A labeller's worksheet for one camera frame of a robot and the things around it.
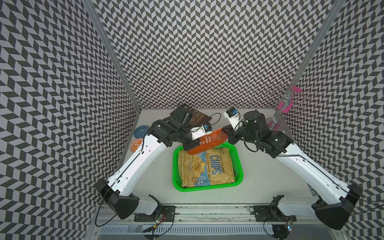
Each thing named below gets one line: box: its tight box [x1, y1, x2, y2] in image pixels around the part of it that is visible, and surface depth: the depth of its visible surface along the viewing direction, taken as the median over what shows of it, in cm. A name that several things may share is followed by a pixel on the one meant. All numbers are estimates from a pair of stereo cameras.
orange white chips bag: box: [187, 127, 229, 155], surface depth 72 cm
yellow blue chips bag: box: [178, 147, 235, 188], surface depth 81 cm
